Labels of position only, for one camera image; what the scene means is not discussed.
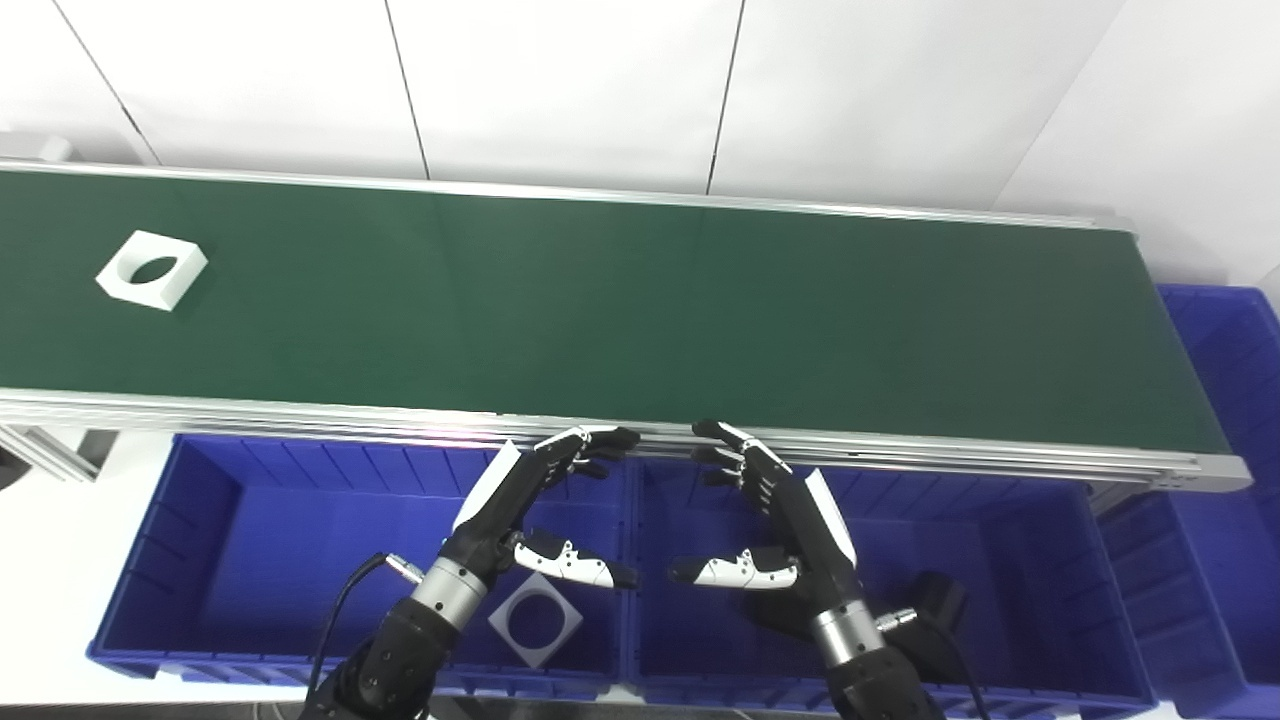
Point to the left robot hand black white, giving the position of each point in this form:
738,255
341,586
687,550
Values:
500,520

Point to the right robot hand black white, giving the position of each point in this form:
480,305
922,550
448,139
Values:
810,540

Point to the white square part round hole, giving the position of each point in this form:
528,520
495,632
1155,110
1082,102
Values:
537,660
135,245

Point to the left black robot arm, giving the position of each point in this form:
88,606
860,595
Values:
400,650

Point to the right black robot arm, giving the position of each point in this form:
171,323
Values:
870,690

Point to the black part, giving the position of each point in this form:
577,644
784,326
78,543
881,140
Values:
942,598

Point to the blue plastic bin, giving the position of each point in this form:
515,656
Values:
1000,560
1230,380
250,560

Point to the green conveyor belt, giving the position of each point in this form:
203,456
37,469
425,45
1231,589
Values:
600,300

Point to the aluminium conveyor leg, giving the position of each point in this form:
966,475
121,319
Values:
50,450

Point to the grey conveyor motor box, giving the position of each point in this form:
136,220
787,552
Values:
40,150

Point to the dark grey block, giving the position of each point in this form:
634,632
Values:
8,468

